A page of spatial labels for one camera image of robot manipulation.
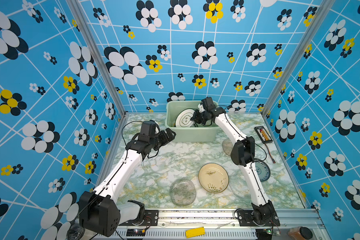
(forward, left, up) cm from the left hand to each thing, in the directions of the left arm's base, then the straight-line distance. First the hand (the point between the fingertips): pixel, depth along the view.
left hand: (171, 136), depth 80 cm
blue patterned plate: (-10, -54, -20) cm, 59 cm away
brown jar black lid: (-42, -56, -12) cm, 71 cm away
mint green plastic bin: (+16, -24, -18) cm, 34 cm away
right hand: (+21, -11, -8) cm, 25 cm away
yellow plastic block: (-41, -12, -21) cm, 47 cm away
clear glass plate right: (-19, -39, -22) cm, 48 cm away
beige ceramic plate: (-14, -25, -24) cm, 37 cm away
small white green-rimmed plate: (+23, -6, -12) cm, 27 cm away
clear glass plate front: (-22, -6, -22) cm, 32 cm away
